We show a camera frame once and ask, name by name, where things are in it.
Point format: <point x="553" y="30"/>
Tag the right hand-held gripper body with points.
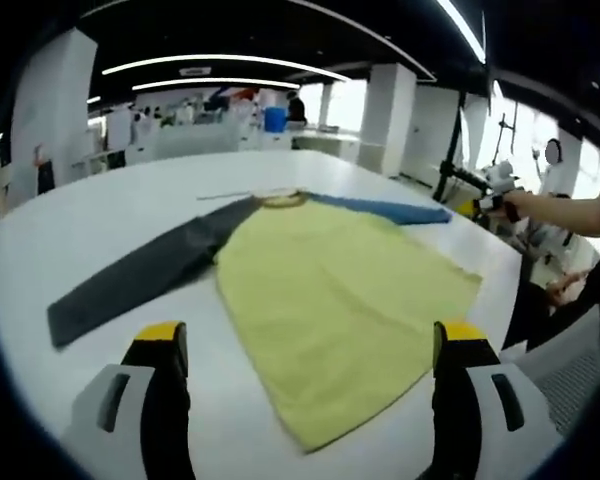
<point x="500" y="175"/>

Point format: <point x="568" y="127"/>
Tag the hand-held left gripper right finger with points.
<point x="465" y="400"/>

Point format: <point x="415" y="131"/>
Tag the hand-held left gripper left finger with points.
<point x="150" y="400"/>

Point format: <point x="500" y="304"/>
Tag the yellow blue black garment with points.
<point x="330" y="300"/>

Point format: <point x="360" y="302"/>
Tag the person's right hand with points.
<point x="507" y="206"/>

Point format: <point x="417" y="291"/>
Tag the black tripod stand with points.
<point x="447" y="170"/>

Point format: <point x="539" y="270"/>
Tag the thin black stand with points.
<point x="505" y="127"/>

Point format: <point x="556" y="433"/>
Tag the white mesh office chair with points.
<point x="575" y="380"/>

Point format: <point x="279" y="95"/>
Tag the white square pillar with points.
<point x="55" y="100"/>
<point x="390" y="120"/>

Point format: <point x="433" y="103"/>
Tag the white office desk row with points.
<point x="330" y="145"/>

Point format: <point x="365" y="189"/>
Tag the blue barrel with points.
<point x="275" y="120"/>

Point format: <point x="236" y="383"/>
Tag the long ceiling light strip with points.
<point x="215" y="82"/>
<point x="220" y="60"/>

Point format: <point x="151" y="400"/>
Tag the ceiling air vent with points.
<point x="195" y="71"/>

